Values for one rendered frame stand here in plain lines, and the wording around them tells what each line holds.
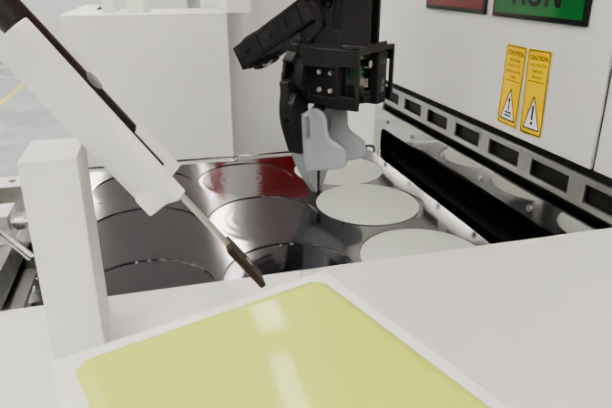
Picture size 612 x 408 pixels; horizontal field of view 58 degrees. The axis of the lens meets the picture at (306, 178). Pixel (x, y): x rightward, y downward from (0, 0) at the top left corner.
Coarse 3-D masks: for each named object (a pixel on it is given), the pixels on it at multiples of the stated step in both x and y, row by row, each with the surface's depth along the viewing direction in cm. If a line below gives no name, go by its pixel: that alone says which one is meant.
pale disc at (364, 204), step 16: (336, 192) 57; (352, 192) 57; (368, 192) 57; (384, 192) 57; (400, 192) 57; (320, 208) 53; (336, 208) 53; (352, 208) 53; (368, 208) 53; (384, 208) 53; (400, 208) 53; (416, 208) 53; (368, 224) 50; (384, 224) 50
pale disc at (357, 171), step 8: (352, 160) 67; (360, 160) 67; (368, 160) 67; (296, 168) 64; (344, 168) 64; (352, 168) 64; (360, 168) 64; (368, 168) 64; (376, 168) 64; (328, 176) 62; (336, 176) 62; (344, 176) 62; (352, 176) 62; (360, 176) 62; (368, 176) 62; (376, 176) 62; (328, 184) 59; (336, 184) 59; (344, 184) 59
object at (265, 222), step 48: (96, 192) 57; (192, 192) 57; (240, 192) 57; (288, 192) 57; (144, 240) 47; (192, 240) 47; (240, 240) 47; (288, 240) 47; (336, 240) 47; (480, 240) 47; (144, 288) 40
